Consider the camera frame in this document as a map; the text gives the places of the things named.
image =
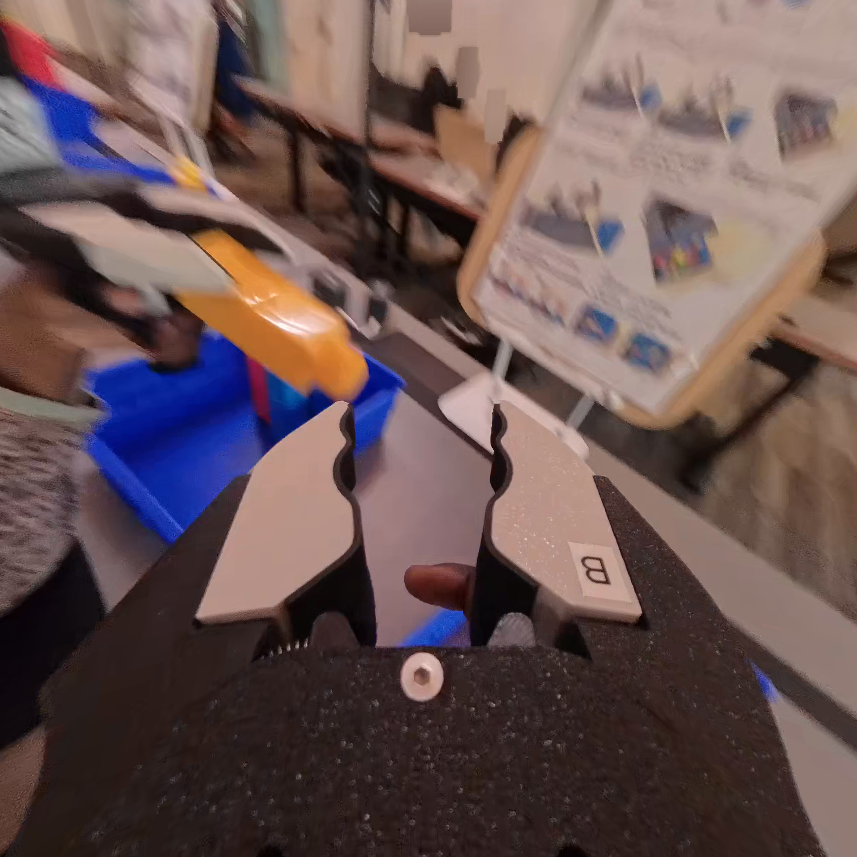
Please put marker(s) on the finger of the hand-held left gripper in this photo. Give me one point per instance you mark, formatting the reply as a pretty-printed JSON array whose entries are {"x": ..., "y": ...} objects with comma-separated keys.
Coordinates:
[
  {"x": 134, "y": 248},
  {"x": 214, "y": 217}
]

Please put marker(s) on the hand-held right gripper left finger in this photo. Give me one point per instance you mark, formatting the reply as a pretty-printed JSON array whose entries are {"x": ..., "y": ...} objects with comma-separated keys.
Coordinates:
[{"x": 288, "y": 515}]

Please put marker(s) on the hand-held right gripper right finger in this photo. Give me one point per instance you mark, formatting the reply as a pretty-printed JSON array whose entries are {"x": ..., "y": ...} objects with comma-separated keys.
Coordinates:
[{"x": 549, "y": 515}]

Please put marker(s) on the blue plastic bin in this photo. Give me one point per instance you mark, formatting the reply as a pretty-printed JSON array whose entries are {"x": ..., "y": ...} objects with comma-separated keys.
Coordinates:
[
  {"x": 174, "y": 428},
  {"x": 67, "y": 120}
]

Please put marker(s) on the person's left forearm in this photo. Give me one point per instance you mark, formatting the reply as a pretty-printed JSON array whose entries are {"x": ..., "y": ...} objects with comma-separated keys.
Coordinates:
[{"x": 33, "y": 502}]

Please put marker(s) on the small yellow mega block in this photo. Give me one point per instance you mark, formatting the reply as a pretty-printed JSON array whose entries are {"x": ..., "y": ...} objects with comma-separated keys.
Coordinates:
[{"x": 189, "y": 174}]

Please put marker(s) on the light blue mega block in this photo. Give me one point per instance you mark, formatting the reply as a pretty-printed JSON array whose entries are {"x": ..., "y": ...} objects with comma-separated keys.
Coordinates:
[{"x": 291, "y": 405}]

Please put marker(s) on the red mega block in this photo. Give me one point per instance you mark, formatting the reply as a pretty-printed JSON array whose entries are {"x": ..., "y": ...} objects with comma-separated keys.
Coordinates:
[{"x": 259, "y": 392}]

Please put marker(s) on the person's left hand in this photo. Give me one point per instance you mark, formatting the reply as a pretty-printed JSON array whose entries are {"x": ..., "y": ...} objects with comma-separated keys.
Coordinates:
[{"x": 40, "y": 335}]

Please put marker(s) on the person's right hand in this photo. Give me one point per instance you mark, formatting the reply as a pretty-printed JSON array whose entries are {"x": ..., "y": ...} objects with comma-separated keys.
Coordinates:
[{"x": 438, "y": 586}]

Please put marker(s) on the white board stand base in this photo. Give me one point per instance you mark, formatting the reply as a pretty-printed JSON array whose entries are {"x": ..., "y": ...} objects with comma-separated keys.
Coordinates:
[{"x": 482, "y": 408}]

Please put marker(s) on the red object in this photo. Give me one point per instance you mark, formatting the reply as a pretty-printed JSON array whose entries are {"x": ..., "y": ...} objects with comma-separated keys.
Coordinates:
[{"x": 27, "y": 50}]

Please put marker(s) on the small grey box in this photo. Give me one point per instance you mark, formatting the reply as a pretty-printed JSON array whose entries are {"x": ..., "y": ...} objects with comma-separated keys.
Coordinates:
[{"x": 335, "y": 291}]

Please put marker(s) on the wooden top desk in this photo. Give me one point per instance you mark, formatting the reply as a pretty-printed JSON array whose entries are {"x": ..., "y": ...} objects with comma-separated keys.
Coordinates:
[
  {"x": 348, "y": 127},
  {"x": 428, "y": 184}
]

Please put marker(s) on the small instruction board stand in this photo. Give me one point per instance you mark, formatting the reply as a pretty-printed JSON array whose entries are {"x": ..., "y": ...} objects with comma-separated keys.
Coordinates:
[{"x": 167, "y": 60}]

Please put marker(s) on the rounded wooden sign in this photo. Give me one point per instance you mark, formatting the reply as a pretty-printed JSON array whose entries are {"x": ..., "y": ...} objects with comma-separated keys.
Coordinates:
[{"x": 465, "y": 144}]

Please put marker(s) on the wooden framed instruction board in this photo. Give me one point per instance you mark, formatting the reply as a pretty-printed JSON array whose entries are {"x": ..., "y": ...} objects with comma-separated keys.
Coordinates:
[{"x": 643, "y": 221}]

